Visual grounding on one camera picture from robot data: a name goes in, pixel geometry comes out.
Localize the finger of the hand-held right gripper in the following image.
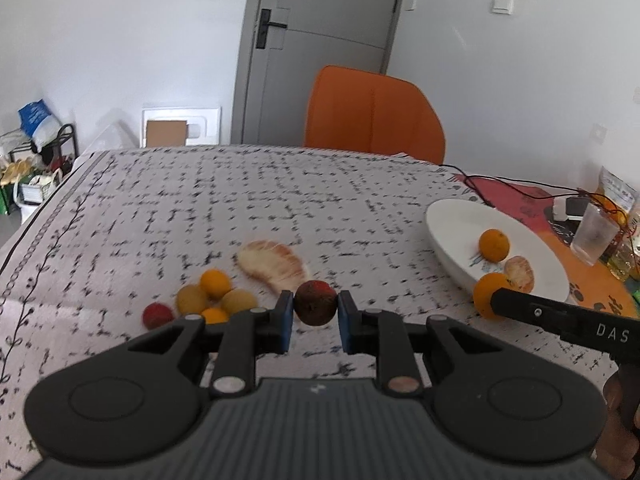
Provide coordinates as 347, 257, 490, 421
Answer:
490, 287, 557, 334

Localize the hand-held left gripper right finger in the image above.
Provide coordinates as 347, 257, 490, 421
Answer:
337, 290, 507, 397

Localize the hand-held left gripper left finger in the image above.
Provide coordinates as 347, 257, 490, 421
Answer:
127, 290, 296, 397

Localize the dark red round fruit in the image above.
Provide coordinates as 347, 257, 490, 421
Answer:
293, 280, 338, 327

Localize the large orange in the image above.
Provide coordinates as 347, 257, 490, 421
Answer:
478, 228, 511, 263
473, 273, 515, 321

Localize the yellow-brown round fruit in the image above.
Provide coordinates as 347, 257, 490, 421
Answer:
175, 284, 209, 315
220, 289, 259, 315

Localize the scallop shell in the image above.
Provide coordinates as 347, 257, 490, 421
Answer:
236, 240, 309, 295

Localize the white oval plate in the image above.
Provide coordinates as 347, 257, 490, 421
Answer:
425, 199, 571, 304

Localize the red lychee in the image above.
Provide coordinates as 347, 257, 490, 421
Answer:
142, 302, 175, 330

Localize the person's right hand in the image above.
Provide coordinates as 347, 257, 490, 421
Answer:
594, 373, 640, 480

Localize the clear plastic cup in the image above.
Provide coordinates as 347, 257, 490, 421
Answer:
571, 202, 621, 267

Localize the white and black charger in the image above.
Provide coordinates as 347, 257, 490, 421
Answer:
551, 196, 593, 221

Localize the black-and-white printed tablecloth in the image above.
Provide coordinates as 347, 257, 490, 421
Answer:
0, 144, 640, 480

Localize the clear snack bag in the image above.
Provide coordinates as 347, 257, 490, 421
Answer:
597, 166, 638, 213

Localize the orange chair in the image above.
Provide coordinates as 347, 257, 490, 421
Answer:
304, 65, 446, 166

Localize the white foam box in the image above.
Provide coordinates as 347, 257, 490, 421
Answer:
141, 105, 222, 149

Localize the translucent plastic sheet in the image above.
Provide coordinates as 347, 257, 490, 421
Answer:
80, 107, 143, 156

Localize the grey door with black lock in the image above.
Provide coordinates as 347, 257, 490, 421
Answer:
231, 0, 412, 147

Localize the black metal rack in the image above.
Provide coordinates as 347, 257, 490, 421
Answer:
9, 123, 80, 167

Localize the yellow and white bag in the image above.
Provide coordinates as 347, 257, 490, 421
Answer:
0, 157, 63, 216

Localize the blue and white bag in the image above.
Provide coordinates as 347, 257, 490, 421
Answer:
18, 100, 62, 153

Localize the black cable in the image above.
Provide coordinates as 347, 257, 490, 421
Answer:
442, 164, 596, 209

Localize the black door handle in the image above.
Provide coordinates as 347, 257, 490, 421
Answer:
255, 8, 288, 50

